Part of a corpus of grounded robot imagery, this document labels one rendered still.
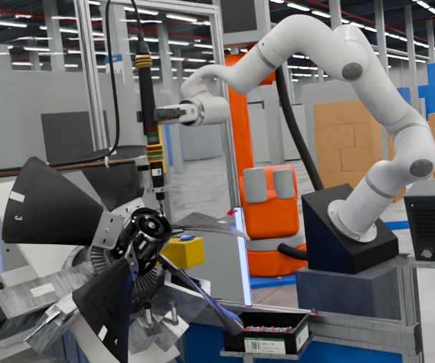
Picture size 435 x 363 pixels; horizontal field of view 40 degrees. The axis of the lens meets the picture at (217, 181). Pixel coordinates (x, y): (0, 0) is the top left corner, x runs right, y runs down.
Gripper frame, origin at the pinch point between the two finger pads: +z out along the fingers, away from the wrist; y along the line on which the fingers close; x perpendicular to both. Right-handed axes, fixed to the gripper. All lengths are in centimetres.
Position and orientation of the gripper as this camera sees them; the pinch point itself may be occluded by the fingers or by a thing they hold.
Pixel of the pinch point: (150, 115)
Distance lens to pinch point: 166.3
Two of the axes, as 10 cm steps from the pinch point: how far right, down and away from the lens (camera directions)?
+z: -6.1, 1.4, -7.8
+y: -7.8, 0.3, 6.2
